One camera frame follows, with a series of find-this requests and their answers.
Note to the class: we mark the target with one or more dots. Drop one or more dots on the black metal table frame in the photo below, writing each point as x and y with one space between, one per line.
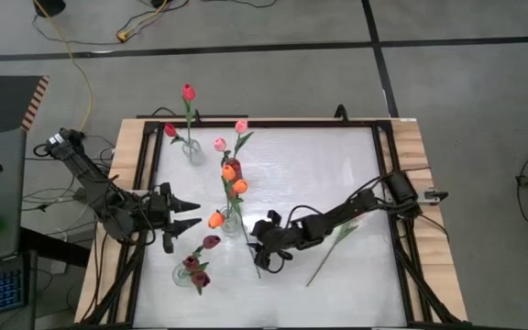
360 124

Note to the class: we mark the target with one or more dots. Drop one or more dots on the red ribbed glass vase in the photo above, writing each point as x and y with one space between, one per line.
236 162

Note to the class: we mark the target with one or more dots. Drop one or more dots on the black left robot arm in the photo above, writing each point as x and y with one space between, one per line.
90 179

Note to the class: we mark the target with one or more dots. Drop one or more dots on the thin black bar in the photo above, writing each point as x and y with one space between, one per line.
218 117

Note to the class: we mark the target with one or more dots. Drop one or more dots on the black clamp mount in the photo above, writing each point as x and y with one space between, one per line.
196 115
340 113

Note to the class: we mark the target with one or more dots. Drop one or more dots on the pink artificial tulip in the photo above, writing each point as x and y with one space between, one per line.
219 144
344 232
241 125

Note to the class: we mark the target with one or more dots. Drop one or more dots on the large black foam mat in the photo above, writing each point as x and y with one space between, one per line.
3 105

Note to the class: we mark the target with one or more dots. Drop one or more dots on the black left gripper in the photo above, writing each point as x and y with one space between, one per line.
158 213

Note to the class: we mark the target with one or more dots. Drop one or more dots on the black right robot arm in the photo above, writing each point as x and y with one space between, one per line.
337 215

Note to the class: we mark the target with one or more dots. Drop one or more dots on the clear embossed glass vase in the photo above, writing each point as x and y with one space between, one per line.
233 225

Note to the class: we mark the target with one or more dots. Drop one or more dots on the black stand foot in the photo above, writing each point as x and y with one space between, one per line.
51 5
158 2

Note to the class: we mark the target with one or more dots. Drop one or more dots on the black desk beam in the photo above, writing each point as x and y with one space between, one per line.
53 247

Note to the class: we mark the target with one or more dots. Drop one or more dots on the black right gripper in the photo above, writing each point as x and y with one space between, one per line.
278 238

